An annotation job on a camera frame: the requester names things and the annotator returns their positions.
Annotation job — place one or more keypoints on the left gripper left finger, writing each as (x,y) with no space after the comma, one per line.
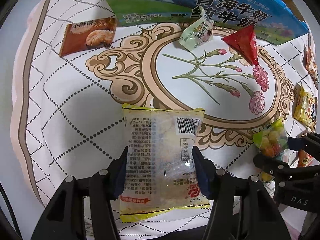
(63,218)

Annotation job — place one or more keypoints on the yellow panda snack packet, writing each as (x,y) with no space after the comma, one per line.
(306,109)

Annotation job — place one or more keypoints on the orange panda snack packet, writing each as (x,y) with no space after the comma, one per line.
(311,66)

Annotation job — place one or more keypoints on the red triangular snack packet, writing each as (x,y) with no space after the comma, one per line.
(244,41)

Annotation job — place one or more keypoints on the white patterned quilted mat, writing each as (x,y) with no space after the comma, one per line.
(66,117)

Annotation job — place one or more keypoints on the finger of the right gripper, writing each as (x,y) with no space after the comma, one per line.
(310,143)
(281,170)

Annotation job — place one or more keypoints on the blue milk cardboard box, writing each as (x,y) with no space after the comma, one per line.
(272,20)

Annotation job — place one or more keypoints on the brown cookie snack packet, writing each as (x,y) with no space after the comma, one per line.
(88,35)

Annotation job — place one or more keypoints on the colourful gumball candy bag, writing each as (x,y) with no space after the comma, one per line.
(272,140)

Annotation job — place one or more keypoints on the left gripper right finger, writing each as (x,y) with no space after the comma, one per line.
(242,208)

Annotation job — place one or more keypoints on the pale green candy wrapper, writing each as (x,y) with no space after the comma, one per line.
(197,33)

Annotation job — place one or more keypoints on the red panda snack packet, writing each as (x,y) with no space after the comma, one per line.
(304,159)

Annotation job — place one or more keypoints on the clear yellow-edged pastry packet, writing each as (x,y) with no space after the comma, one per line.
(160,169)

